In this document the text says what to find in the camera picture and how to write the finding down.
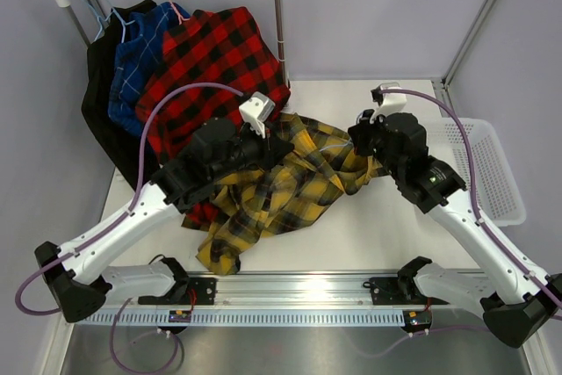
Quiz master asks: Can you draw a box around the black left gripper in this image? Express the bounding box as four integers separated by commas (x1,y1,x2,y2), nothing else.
210,119,294,183

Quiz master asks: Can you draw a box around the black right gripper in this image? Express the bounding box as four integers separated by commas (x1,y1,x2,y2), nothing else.
350,108,404,181

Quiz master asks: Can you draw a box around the light blue wire hanger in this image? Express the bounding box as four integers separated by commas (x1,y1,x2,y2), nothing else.
319,112,363,152

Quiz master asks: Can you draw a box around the yellow plaid shirt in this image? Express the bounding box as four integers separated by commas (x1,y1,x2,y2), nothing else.
197,114,386,276

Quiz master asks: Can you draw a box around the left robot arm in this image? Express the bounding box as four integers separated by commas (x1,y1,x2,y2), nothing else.
35,118,294,323

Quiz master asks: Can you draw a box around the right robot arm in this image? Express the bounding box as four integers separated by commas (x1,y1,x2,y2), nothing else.
348,109,561,348

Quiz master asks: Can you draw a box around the red black checked shirt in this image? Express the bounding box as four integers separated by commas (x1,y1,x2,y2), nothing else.
134,6,293,232

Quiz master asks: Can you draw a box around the blue plaid shirt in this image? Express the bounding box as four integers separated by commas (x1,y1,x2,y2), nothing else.
108,2,190,137

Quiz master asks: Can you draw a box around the blue hanger on rack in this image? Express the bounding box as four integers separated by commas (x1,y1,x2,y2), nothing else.
81,0,105,41
105,0,134,43

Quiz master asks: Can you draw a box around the white perforated basket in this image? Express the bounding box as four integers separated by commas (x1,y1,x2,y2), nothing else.
421,118,527,227

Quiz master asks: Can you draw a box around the black garment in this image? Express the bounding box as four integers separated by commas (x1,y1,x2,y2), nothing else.
81,17,159,188

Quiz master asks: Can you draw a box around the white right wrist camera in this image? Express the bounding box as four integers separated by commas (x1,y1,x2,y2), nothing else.
370,82,407,123

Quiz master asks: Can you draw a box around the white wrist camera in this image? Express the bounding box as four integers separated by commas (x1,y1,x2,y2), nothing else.
239,91,275,139
370,82,407,123

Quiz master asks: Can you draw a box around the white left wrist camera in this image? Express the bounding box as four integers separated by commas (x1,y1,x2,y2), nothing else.
239,91,275,139

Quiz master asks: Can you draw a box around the aluminium mounting rail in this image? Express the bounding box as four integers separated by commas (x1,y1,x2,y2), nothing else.
100,271,497,310

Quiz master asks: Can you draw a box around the white slotted cable duct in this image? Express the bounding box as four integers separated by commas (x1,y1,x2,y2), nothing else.
82,308,405,327

